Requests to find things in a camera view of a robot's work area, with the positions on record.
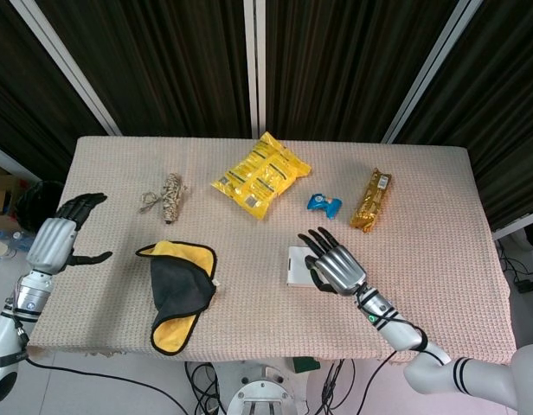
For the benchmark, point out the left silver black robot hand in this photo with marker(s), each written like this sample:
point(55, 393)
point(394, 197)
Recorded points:
point(50, 242)

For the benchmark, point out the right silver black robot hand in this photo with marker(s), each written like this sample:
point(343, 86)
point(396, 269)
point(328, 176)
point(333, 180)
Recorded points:
point(340, 268)

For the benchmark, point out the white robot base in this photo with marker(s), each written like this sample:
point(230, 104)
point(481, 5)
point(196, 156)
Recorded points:
point(261, 391)

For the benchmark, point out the white cardboard box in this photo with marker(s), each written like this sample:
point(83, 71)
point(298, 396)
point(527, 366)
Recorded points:
point(297, 270)

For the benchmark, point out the brown cardboard box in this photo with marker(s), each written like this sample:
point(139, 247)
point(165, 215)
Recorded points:
point(0, 192)

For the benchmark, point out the clear water bottle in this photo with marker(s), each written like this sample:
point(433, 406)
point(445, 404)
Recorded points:
point(11, 236)

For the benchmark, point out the black trash bin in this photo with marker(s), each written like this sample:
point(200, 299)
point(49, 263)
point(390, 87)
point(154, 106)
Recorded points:
point(33, 203)

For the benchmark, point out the blue snack packet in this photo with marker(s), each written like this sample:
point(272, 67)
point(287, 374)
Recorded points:
point(323, 204)

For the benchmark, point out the gold snack wrapper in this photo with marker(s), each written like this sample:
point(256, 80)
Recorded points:
point(370, 203)

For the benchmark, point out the beige waffle tablecloth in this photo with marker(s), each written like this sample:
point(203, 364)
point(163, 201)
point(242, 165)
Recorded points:
point(258, 320)

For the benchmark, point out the yellow snack bag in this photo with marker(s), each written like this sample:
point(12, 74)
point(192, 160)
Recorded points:
point(260, 175)

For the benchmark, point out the twine bundle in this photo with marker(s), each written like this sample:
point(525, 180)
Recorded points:
point(171, 199)

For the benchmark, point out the yellow and black cloth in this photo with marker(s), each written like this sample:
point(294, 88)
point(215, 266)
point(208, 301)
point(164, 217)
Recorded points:
point(177, 281)

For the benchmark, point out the dark pleated partition screen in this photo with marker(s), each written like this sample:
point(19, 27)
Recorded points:
point(500, 108)
point(28, 95)
point(348, 65)
point(162, 65)

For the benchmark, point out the black power adapter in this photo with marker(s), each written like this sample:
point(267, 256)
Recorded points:
point(526, 286)

